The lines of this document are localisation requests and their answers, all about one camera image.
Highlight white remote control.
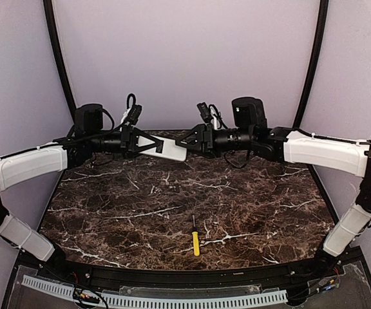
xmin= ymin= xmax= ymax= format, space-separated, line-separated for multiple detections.
xmin=140 ymin=135 xmax=187 ymax=162

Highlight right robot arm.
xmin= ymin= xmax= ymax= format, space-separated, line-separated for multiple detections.
xmin=175 ymin=97 xmax=371 ymax=275

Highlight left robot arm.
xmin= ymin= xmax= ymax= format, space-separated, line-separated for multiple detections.
xmin=0 ymin=103 xmax=164 ymax=272

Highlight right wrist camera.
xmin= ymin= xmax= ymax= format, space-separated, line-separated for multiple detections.
xmin=196 ymin=102 xmax=222 ymax=130

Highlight yellow handled screwdriver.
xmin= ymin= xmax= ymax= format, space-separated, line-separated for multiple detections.
xmin=192 ymin=214 xmax=200 ymax=257

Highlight black front table rail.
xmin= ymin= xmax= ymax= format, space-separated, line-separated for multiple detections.
xmin=37 ymin=254 xmax=347 ymax=292

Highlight black frame post left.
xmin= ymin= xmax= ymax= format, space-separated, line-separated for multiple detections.
xmin=43 ymin=0 xmax=77 ymax=119

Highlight black frame post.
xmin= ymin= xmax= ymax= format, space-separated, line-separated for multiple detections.
xmin=292 ymin=0 xmax=329 ymax=129
xmin=43 ymin=0 xmax=77 ymax=119

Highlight white slotted cable duct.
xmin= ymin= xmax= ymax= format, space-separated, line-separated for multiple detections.
xmin=21 ymin=275 xmax=287 ymax=308

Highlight black frame post right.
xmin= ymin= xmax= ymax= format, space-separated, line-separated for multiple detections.
xmin=292 ymin=0 xmax=329 ymax=129

